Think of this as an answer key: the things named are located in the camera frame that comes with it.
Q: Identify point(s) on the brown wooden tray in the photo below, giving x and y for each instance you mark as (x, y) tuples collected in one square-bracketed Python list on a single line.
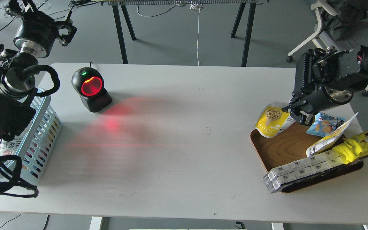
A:
[(291, 145)]

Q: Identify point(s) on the black barcode scanner red window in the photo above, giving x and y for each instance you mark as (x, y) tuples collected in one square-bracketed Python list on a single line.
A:
[(89, 83)]

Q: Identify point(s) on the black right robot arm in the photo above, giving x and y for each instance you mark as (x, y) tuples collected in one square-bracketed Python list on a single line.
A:
[(326, 79)]

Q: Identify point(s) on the yellow cartoon snack pack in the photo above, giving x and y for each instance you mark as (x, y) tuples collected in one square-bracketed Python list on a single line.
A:
[(353, 148)]

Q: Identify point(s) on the long silver snack box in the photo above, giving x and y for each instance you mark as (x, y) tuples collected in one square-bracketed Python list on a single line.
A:
[(301, 170)]

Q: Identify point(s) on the white office chair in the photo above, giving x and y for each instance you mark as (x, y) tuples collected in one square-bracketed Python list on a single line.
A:
[(340, 23)]

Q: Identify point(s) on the red white snack bag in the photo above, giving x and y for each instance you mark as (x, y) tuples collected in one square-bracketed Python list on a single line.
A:
[(8, 148)]

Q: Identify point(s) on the light blue plastic basket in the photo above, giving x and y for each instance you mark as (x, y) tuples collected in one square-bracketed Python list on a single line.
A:
[(39, 138)]

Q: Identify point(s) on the black background table frame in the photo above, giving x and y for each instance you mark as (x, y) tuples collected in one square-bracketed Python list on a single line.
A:
[(183, 36)]

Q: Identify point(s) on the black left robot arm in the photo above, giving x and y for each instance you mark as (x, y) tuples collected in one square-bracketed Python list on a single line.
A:
[(22, 78)]

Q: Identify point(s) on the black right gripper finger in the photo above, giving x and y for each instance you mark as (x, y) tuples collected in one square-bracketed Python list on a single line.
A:
[(296, 112)]

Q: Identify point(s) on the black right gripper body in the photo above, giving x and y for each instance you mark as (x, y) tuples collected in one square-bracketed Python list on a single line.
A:
[(309, 93)]

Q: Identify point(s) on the blue snack bag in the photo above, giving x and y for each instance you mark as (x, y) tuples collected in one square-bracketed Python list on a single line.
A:
[(324, 124)]

